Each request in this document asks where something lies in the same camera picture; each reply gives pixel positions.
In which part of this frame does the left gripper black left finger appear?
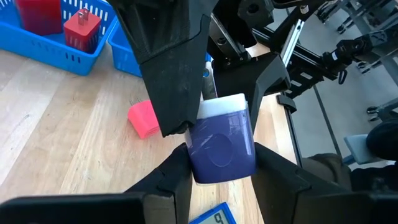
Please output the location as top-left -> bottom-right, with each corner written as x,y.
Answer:
126,142 -> 193,224

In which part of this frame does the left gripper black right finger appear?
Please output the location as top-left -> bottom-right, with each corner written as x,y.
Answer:
251,142 -> 312,224

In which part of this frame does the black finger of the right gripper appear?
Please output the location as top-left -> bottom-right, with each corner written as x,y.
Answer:
107,0 -> 218,138
213,52 -> 292,131

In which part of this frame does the bright blue digital clock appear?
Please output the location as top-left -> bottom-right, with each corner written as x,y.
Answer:
187,202 -> 239,224

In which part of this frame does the purple and white charger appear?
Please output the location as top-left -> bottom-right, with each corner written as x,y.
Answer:
185,93 -> 257,185

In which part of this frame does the pink USB charger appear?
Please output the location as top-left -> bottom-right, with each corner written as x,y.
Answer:
127,98 -> 161,140

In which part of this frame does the red cube charger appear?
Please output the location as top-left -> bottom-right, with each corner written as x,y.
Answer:
14,0 -> 63,37

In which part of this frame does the black table clamp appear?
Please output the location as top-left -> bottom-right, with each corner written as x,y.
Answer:
275,94 -> 298,114

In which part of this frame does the silver aluminium bar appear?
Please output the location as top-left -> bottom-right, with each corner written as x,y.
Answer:
280,19 -> 305,67

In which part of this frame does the blue plastic slotted basket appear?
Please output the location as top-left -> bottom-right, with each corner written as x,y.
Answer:
108,19 -> 213,78
0,0 -> 119,77

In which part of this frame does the light blue chair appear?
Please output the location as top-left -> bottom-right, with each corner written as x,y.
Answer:
343,134 -> 382,165

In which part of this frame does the person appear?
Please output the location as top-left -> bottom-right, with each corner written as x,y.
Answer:
300,119 -> 398,194

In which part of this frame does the black chair caster base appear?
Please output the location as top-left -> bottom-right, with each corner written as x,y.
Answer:
366,98 -> 398,123

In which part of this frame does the black aluminium table frame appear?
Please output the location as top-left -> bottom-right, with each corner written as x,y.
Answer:
251,27 -> 346,160

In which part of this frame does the grey desk leg frame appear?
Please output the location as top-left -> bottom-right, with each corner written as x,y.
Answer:
317,0 -> 398,35

